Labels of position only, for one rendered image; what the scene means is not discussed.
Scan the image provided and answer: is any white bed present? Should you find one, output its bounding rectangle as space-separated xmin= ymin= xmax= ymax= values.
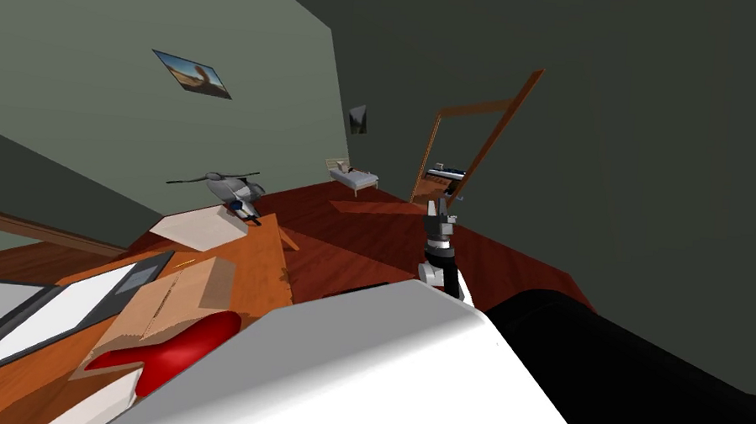
xmin=321 ymin=156 xmax=382 ymax=200

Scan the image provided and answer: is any small dark wall picture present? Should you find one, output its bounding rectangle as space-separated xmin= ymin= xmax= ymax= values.
xmin=346 ymin=103 xmax=370 ymax=137

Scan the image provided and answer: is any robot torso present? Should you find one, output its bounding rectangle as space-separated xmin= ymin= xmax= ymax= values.
xmin=97 ymin=254 xmax=624 ymax=424

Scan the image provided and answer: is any brown cardboard box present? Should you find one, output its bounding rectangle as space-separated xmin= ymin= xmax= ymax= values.
xmin=70 ymin=245 xmax=241 ymax=395

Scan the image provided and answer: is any brown wooden door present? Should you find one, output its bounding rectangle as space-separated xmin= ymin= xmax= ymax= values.
xmin=447 ymin=61 xmax=547 ymax=209

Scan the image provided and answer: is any grey framed white tablet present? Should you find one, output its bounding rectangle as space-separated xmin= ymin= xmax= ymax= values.
xmin=0 ymin=236 xmax=177 ymax=416

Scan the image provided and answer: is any flat white box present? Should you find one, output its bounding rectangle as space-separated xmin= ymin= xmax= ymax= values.
xmin=146 ymin=199 xmax=251 ymax=257

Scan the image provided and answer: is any white block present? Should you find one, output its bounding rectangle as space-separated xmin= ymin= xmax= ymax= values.
xmin=53 ymin=358 xmax=145 ymax=424

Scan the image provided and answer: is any grey toy helicopter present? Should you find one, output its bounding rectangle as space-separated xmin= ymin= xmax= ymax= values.
xmin=161 ymin=164 xmax=270 ymax=228

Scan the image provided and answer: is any orange wooden desk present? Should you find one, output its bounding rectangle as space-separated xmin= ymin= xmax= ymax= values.
xmin=0 ymin=192 xmax=303 ymax=424

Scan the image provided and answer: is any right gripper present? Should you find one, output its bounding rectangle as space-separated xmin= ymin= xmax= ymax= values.
xmin=420 ymin=194 xmax=460 ymax=246

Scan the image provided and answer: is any red rounded object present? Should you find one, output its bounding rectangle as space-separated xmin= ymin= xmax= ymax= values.
xmin=82 ymin=298 xmax=244 ymax=406

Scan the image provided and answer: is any desert picture on wall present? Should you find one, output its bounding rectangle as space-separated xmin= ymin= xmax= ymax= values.
xmin=148 ymin=48 xmax=237 ymax=101

